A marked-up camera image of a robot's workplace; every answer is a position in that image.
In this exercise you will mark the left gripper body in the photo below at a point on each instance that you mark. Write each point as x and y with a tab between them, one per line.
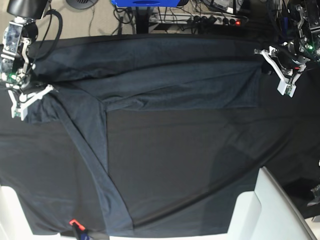
285	61

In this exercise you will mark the dark grey T-shirt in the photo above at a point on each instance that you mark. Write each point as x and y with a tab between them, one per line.
94	76

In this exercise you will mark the white bin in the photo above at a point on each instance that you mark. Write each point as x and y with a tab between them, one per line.
267	213
13	222

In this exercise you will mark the blue box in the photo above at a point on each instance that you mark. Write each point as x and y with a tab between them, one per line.
145	3

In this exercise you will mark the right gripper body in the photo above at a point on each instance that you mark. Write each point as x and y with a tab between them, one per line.
28	90

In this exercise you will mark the black table cloth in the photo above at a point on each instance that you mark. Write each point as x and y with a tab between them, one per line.
178	171

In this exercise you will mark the white bin right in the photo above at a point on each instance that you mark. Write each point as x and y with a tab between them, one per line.
267	213

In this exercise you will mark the black power strip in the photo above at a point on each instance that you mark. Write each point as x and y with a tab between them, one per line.
220	20

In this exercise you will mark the white camera on left wrist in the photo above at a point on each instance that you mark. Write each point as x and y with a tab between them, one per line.
285	88

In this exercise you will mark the round black floor base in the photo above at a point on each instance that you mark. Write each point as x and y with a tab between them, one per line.
81	4

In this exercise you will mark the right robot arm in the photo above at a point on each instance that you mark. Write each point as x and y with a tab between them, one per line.
16	66

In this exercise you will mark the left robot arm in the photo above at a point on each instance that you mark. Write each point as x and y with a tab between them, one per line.
297	37

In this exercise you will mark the white bin left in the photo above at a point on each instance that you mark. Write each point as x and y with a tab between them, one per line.
13	222

